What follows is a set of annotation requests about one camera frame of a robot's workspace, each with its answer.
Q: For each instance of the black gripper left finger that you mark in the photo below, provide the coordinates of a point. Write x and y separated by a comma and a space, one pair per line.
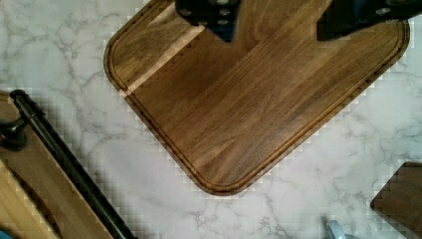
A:
218, 16

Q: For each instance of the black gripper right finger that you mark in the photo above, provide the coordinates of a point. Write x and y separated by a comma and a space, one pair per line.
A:
344, 17

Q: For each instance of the black drawer handle bar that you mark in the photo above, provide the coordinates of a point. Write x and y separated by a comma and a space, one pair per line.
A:
18, 104

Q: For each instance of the wooden drawer box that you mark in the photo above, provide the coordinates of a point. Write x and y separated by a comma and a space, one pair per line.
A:
55, 196

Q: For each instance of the wooden cutting board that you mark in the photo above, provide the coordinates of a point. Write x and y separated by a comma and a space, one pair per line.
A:
228, 112

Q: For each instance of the wooden toast slice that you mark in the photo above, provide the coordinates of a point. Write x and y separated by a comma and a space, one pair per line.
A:
399, 202

